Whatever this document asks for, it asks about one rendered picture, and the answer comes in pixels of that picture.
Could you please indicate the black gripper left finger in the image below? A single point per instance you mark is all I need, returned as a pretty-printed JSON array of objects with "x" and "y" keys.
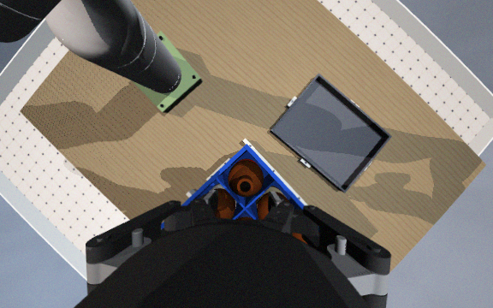
[{"x": 107, "y": 251}]

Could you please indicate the blue crate with dividers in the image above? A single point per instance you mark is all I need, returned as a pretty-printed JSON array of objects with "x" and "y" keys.
[{"x": 246, "y": 203}]

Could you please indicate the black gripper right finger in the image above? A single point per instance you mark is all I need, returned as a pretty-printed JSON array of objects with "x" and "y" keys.
[{"x": 364, "y": 262}]

